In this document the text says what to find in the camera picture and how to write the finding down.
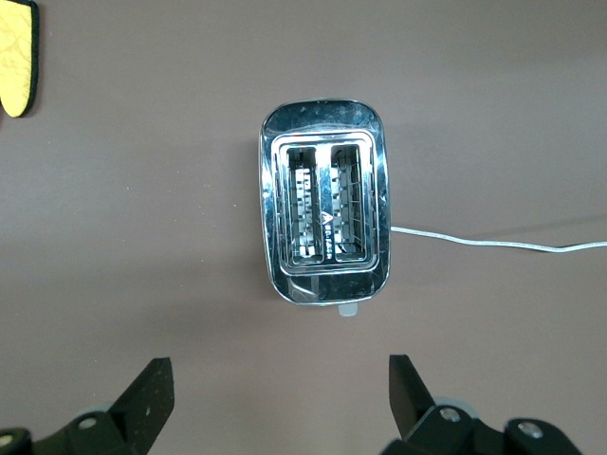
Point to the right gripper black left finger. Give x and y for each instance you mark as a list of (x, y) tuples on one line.
[(137, 403)]

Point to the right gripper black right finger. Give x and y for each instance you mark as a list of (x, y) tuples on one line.
[(412, 403)]

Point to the chrome two-slot toaster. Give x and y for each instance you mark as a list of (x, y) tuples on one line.
[(325, 118)]

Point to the yellow quilted oven mitt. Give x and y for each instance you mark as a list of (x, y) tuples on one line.
[(14, 57)]

